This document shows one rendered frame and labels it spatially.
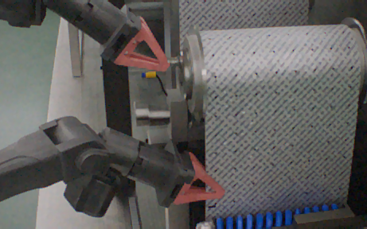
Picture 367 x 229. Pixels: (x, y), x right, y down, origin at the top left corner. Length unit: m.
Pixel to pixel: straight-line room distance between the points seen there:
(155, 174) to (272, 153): 0.18
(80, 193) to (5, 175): 0.14
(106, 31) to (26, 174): 0.23
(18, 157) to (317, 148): 0.44
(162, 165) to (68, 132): 0.15
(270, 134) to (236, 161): 0.06
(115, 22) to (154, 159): 0.20
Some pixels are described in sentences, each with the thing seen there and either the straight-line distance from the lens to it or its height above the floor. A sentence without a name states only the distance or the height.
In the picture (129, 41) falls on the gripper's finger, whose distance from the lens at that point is 0.87.
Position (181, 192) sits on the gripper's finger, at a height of 1.10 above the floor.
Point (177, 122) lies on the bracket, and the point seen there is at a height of 1.17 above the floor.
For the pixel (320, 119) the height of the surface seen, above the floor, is 1.19.
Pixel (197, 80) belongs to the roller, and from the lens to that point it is 0.86.
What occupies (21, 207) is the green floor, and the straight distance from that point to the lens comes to 2.99.
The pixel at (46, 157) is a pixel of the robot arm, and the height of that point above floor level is 1.21.
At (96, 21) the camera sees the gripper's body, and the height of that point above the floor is 1.34.
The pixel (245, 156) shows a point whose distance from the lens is 0.92.
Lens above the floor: 1.58
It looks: 25 degrees down
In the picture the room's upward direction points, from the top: 1 degrees counter-clockwise
